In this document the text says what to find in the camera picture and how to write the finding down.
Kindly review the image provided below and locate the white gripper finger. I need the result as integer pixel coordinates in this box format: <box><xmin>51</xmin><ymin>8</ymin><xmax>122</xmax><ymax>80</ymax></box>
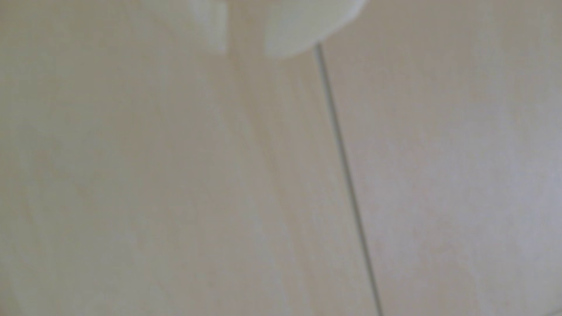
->
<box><xmin>265</xmin><ymin>0</ymin><xmax>369</xmax><ymax>59</ymax></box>
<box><xmin>143</xmin><ymin>0</ymin><xmax>229</xmax><ymax>55</ymax></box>

